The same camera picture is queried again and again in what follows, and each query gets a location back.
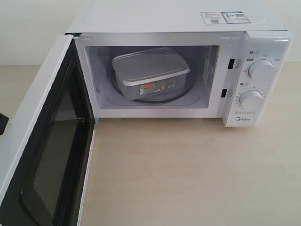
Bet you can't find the white plastic food container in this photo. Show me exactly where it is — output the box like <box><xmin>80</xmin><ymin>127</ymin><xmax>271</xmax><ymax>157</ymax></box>
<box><xmin>112</xmin><ymin>47</ymin><xmax>190</xmax><ymax>100</ymax></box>

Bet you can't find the white microwave door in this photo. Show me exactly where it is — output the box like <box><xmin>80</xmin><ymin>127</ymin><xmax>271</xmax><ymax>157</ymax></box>
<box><xmin>0</xmin><ymin>34</ymin><xmax>95</xmax><ymax>226</ymax></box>

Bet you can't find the white Midea microwave oven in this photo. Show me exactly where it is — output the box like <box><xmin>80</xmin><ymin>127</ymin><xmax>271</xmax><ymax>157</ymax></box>
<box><xmin>66</xmin><ymin>0</ymin><xmax>292</xmax><ymax>127</ymax></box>

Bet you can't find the lower white timer knob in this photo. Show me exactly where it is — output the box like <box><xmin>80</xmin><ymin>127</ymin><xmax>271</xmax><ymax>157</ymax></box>
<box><xmin>239</xmin><ymin>90</ymin><xmax>263</xmax><ymax>110</ymax></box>

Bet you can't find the white label sticker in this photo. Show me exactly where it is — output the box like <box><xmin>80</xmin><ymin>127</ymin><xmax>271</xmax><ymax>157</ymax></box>
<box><xmin>201</xmin><ymin>11</ymin><xmax>250</xmax><ymax>24</ymax></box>

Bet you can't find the upper white power knob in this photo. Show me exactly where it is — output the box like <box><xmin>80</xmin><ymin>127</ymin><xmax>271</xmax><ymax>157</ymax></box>
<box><xmin>248</xmin><ymin>59</ymin><xmax>276</xmax><ymax>81</ymax></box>

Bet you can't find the black object behind door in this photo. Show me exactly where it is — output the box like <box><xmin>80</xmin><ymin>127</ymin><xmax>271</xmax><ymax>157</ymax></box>
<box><xmin>0</xmin><ymin>113</ymin><xmax>9</xmax><ymax>135</ymax></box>

